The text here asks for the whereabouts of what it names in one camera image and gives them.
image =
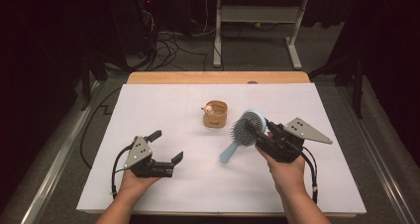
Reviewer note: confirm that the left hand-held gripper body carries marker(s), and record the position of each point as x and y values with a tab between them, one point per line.
142	158

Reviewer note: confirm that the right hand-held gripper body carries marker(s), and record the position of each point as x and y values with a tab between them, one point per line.
284	148

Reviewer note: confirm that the light blue hairbrush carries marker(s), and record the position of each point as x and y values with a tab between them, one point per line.
246	131

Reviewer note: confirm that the yellow pot with frog figure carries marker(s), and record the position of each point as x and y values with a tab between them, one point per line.
215	116

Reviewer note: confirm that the person's left hand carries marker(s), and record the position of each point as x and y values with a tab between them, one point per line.
135	184

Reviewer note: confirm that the person's right hand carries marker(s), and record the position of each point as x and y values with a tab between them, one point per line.
289	177

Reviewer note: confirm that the white sheet table cover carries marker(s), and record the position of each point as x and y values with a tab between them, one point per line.
204	184

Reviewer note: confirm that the black metal stand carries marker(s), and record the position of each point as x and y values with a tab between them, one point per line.
356	82
94	72

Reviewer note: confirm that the small green object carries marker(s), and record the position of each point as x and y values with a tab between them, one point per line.
257	24

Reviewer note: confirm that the dark computer tower red light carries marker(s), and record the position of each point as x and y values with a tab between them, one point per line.
132	25

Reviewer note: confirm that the aluminium floor rail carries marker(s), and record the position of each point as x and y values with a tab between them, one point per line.
56	164
379	161

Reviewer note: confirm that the white metal stand frame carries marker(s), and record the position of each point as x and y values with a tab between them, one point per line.
257	14

